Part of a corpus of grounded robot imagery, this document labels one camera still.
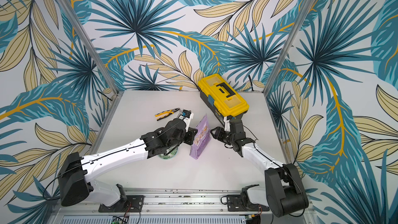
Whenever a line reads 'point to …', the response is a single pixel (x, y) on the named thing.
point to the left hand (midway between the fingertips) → (195, 132)
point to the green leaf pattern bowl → (170, 155)
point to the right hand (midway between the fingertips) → (205, 135)
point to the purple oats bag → (202, 138)
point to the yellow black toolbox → (222, 98)
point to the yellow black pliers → (168, 112)
